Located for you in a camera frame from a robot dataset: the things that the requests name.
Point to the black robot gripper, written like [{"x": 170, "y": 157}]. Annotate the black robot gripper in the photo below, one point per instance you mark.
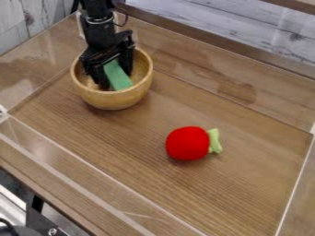
[{"x": 107, "y": 44}]

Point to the green rectangular block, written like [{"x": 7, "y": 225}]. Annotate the green rectangular block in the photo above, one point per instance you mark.
[{"x": 118, "y": 78}]

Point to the light wooden bowl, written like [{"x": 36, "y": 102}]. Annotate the light wooden bowl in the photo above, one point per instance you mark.
[{"x": 108, "y": 99}]

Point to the red plush apple toy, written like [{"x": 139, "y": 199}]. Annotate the red plush apple toy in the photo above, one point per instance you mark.
[{"x": 191, "y": 143}]

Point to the clear acrylic front barrier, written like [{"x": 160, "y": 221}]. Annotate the clear acrylic front barrier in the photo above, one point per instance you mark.
[{"x": 98, "y": 201}]

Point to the black table leg bracket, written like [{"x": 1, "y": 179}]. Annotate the black table leg bracket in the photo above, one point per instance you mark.
[{"x": 37, "y": 222}]

